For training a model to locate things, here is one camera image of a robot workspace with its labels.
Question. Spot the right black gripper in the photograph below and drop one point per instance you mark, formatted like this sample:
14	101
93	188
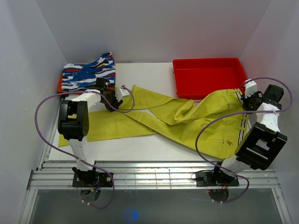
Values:
245	101

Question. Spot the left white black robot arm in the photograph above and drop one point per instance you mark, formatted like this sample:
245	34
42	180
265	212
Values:
73	124

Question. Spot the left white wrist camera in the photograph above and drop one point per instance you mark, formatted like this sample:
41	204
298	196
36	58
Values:
122	92

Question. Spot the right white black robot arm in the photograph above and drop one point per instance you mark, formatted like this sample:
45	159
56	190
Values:
264	140

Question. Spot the red plastic tray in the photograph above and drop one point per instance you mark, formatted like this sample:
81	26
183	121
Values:
197	78

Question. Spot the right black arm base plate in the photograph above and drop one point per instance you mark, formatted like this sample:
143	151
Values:
206	179

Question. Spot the folded multicolour patterned trousers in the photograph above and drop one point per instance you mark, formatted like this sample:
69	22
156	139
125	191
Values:
76	77

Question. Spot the aluminium rail frame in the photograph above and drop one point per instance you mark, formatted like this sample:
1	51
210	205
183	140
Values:
154	184

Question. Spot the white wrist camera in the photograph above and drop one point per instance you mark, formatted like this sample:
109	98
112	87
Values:
122	92
250	87

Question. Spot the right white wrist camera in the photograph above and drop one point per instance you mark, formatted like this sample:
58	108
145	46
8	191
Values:
250	87

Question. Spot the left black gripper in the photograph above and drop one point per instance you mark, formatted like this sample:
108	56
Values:
116	104

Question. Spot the yellow-green trousers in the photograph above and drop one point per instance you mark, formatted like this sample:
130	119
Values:
150	126

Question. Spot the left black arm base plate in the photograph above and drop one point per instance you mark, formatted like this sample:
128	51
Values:
102	180

